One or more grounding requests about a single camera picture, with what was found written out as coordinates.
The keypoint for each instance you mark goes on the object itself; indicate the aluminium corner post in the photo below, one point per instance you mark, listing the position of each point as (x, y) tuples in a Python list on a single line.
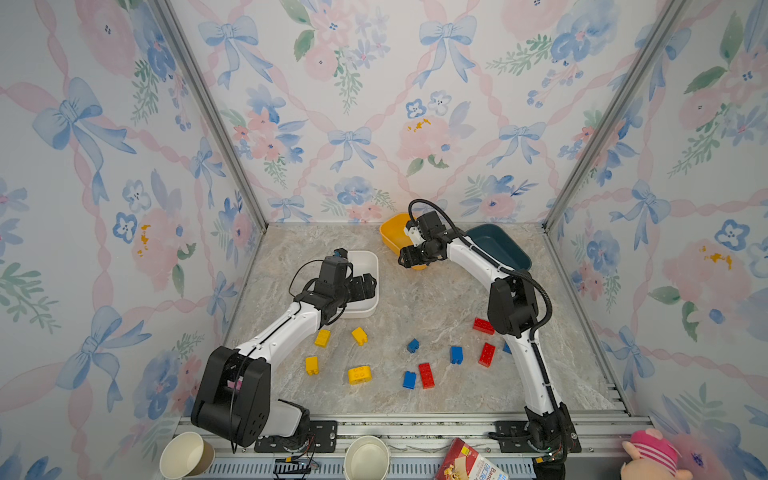
[(657, 37), (179, 46)]

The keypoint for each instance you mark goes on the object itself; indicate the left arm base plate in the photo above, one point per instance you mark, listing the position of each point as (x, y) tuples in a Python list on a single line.
[(316, 436)]

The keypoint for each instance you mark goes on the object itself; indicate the white plastic container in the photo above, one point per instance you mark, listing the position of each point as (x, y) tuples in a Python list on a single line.
[(363, 285)]

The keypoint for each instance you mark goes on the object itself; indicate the yellow lego brick lower left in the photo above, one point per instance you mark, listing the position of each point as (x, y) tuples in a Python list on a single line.
[(312, 365)]

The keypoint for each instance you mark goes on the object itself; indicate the dark teal plastic container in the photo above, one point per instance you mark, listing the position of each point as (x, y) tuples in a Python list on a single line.
[(496, 242)]

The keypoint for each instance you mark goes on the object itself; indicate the small yellow lego brick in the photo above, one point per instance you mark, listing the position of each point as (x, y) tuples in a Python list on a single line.
[(360, 336)]

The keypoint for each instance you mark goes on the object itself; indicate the snack box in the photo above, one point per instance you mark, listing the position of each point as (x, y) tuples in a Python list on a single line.
[(463, 462)]

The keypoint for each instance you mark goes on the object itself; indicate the tan paper cup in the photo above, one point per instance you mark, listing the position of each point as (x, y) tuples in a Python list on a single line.
[(187, 455)]

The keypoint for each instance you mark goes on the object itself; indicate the right aluminium corner post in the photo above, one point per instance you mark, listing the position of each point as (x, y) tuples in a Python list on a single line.
[(657, 37)]

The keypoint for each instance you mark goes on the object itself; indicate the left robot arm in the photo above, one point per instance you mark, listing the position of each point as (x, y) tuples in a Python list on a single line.
[(234, 400)]

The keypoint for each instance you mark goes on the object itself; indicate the pink plush toy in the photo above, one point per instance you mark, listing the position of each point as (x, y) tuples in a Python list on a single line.
[(651, 457)]

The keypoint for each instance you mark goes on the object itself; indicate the left aluminium corner post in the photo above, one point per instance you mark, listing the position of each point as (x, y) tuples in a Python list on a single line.
[(179, 46)]

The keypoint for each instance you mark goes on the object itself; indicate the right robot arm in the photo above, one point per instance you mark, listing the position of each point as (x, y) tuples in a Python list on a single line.
[(518, 307)]

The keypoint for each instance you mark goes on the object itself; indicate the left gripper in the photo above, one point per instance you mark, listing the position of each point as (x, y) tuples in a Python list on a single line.
[(368, 286)]

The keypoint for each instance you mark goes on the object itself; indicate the yellow lego brick near arm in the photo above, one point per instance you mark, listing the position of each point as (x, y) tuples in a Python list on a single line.
[(322, 338)]

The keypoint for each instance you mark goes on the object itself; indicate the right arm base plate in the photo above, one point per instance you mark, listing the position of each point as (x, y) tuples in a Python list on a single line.
[(510, 435)]

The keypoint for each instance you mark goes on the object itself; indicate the large yellow lego brick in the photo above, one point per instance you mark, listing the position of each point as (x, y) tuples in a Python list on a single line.
[(359, 375)]

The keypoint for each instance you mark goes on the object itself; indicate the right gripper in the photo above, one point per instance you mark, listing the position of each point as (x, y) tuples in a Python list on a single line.
[(406, 255)]

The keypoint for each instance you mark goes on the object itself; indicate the small blue lego brick center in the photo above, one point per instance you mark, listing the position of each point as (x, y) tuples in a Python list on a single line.
[(413, 345)]

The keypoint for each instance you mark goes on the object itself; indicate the aluminium front rail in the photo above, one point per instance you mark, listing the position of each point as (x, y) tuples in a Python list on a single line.
[(600, 431)]

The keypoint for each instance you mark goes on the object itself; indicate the blue lego brick bottom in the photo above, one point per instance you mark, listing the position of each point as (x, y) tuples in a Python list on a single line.
[(409, 380)]

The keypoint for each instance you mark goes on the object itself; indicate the red lego brick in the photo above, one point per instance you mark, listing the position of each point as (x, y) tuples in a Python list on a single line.
[(483, 326), (426, 376), (487, 355)]

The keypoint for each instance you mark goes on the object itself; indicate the yellow plastic container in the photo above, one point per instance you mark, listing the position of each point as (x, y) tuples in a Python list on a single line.
[(393, 233)]

